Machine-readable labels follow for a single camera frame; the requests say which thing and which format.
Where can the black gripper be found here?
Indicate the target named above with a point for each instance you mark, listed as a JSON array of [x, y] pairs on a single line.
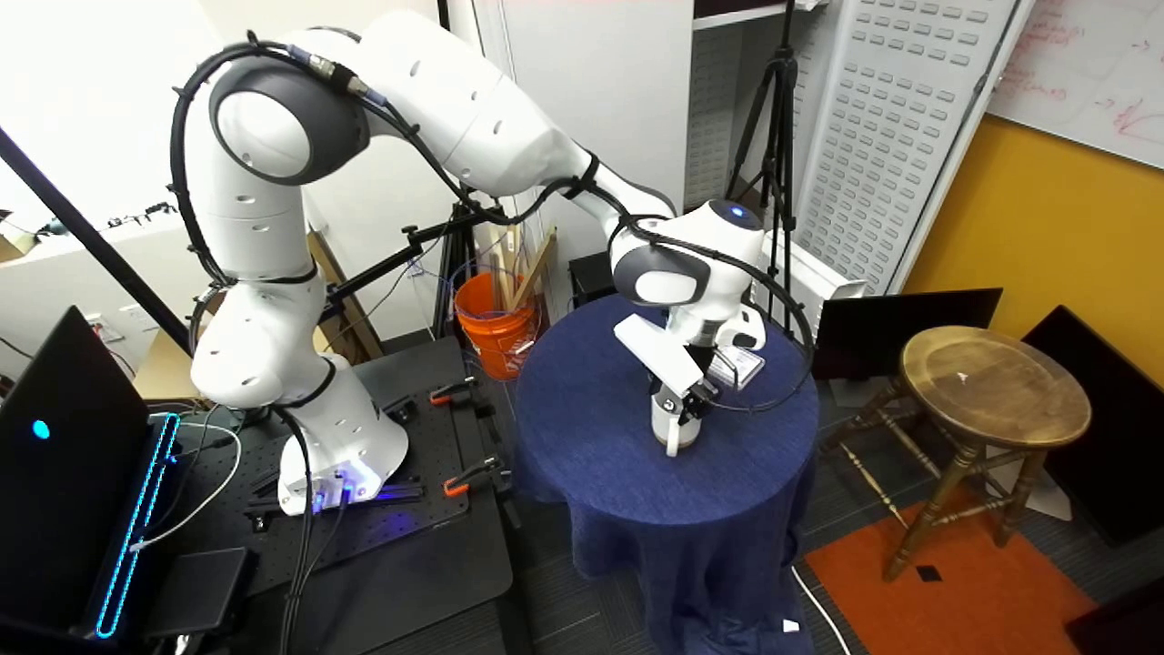
[[673, 369]]

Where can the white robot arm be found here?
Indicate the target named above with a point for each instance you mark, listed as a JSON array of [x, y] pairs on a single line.
[[393, 128]]

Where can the white ceramic mug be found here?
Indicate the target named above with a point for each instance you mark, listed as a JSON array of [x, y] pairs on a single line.
[[663, 432]]

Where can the blue denim tablecloth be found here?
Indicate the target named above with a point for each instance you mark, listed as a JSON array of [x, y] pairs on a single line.
[[709, 532]]

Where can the black box behind table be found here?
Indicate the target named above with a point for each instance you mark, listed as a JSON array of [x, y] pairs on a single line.
[[589, 278]]

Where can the black panel leaning left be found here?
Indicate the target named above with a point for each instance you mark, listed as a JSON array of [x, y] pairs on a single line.
[[864, 335]]

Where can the black panel leaning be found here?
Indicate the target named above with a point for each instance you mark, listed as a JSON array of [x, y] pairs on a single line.
[[1118, 468], [864, 335]]

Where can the orange bucket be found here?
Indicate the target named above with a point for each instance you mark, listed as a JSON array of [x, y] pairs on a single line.
[[501, 335]]

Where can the wooden sticks in bucket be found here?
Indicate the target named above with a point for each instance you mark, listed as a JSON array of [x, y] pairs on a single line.
[[516, 262]]

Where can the round brass stool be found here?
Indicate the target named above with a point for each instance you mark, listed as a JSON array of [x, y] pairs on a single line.
[[981, 413]]

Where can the orange floor mat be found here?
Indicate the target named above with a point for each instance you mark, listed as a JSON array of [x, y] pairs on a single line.
[[961, 595]]

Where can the white pegboard panel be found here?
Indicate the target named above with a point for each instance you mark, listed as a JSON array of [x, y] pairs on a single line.
[[898, 107]]

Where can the black panel leaning right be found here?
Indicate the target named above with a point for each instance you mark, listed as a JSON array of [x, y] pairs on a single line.
[[1118, 468]]

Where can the black laptop with blue light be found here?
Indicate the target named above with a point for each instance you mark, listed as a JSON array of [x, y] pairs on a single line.
[[80, 470]]

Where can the orange handled clamp lower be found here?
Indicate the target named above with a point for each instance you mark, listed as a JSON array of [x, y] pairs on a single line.
[[476, 475]]

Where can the orange handled clamp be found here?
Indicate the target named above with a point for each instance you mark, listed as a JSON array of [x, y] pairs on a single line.
[[476, 475], [458, 393]]

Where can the orange handled clamp upper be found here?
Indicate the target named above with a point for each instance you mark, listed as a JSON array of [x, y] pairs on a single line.
[[458, 393]]

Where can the black camera tripod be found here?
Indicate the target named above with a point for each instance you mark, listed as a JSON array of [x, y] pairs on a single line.
[[762, 167]]

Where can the whiteboard on wall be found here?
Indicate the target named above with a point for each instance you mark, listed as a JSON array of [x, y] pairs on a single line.
[[1093, 75]]

